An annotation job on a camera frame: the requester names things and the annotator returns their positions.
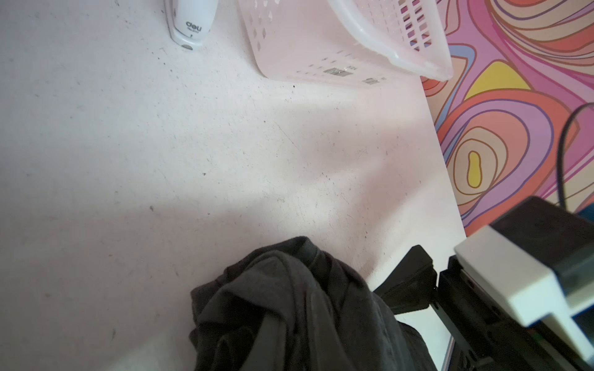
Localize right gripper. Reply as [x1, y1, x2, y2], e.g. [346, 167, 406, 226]
[374, 245, 593, 370]

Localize black long pants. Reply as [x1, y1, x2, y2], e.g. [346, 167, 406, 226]
[190, 237, 436, 370]

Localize white plastic basket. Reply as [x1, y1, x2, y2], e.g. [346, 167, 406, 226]
[238, 0, 453, 87]

